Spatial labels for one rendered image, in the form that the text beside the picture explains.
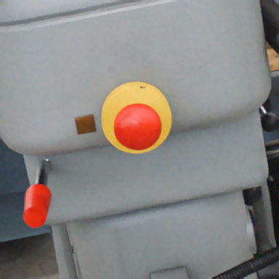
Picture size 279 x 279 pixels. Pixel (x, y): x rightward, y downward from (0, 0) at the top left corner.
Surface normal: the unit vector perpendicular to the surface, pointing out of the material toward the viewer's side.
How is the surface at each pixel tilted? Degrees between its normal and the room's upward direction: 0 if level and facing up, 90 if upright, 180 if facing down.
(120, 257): 90
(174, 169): 90
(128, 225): 83
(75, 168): 90
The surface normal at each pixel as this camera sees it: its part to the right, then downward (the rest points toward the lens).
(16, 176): 0.04, 0.26
